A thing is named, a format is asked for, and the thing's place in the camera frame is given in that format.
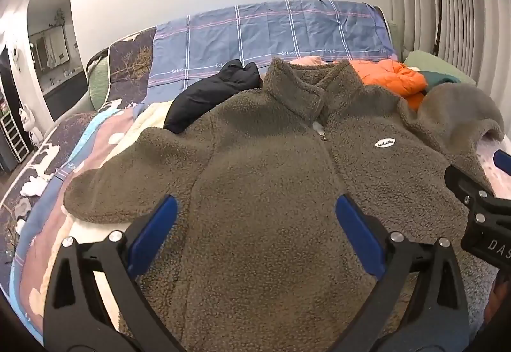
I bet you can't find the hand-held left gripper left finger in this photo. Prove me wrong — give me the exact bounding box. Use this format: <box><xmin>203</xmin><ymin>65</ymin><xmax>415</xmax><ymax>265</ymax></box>
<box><xmin>43</xmin><ymin>194</ymin><xmax>187</xmax><ymax>352</ymax></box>

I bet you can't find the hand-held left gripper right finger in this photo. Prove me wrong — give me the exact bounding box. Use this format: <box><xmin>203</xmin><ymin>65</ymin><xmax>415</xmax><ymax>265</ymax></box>
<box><xmin>318</xmin><ymin>193</ymin><xmax>469</xmax><ymax>352</ymax></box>

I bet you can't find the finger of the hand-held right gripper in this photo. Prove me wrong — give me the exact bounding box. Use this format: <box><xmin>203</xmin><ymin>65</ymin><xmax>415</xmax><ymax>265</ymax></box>
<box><xmin>444</xmin><ymin>164</ymin><xmax>498</xmax><ymax>214</ymax></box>
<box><xmin>494</xmin><ymin>150</ymin><xmax>511</xmax><ymax>172</ymax></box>

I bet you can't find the grey-green fleece jacket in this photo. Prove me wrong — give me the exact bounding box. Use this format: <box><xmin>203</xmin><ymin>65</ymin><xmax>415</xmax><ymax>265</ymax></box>
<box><xmin>64</xmin><ymin>59</ymin><xmax>506</xmax><ymax>352</ymax></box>

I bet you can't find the white bed sheet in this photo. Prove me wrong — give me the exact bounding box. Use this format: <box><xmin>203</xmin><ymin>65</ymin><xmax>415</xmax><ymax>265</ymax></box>
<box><xmin>475</xmin><ymin>132</ymin><xmax>511</xmax><ymax>199</ymax></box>

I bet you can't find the teal garment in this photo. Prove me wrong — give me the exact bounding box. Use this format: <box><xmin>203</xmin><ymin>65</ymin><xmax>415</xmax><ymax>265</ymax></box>
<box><xmin>419</xmin><ymin>71</ymin><xmax>461</xmax><ymax>91</ymax></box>

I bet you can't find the light green pillow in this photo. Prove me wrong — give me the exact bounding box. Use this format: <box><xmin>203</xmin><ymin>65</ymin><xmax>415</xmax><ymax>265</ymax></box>
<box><xmin>403</xmin><ymin>50</ymin><xmax>477</xmax><ymax>86</ymax></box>

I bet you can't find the orange puffer jacket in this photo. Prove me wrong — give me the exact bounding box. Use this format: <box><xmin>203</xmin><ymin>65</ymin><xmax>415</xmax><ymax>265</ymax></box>
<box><xmin>351</xmin><ymin>59</ymin><xmax>428</xmax><ymax>110</ymax></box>

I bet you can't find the printed blanket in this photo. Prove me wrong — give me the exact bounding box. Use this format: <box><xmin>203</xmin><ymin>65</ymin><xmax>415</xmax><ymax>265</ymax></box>
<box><xmin>0</xmin><ymin>27</ymin><xmax>176</xmax><ymax>345</ymax></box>

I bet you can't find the black puffer jacket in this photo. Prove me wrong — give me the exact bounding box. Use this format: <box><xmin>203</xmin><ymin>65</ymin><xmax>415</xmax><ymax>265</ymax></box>
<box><xmin>164</xmin><ymin>60</ymin><xmax>263</xmax><ymax>134</ymax></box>

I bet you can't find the dark cabinet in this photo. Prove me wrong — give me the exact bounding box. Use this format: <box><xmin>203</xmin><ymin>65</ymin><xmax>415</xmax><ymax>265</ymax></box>
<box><xmin>42</xmin><ymin>73</ymin><xmax>88</xmax><ymax>121</ymax></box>

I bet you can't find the white cat figurine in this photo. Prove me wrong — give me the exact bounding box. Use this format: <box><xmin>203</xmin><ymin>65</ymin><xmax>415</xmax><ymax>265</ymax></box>
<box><xmin>18</xmin><ymin>105</ymin><xmax>42</xmax><ymax>145</ymax></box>

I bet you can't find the pink garment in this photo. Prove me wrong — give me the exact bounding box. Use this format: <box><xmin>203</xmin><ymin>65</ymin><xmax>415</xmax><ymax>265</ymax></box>
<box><xmin>289</xmin><ymin>56</ymin><xmax>332</xmax><ymax>66</ymax></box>

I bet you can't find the blue plaid sheet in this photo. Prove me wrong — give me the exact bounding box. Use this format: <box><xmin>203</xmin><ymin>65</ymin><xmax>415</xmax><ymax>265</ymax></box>
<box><xmin>147</xmin><ymin>0</ymin><xmax>398</xmax><ymax>89</ymax></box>

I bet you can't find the white wire rack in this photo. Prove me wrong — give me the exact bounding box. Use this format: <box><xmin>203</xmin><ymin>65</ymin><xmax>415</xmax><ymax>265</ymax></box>
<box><xmin>0</xmin><ymin>109</ymin><xmax>29</xmax><ymax>167</ymax></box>

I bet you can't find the white wall device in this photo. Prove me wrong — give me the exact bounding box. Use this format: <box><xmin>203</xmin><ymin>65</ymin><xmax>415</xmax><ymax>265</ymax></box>
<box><xmin>10</xmin><ymin>43</ymin><xmax>22</xmax><ymax>73</ymax></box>

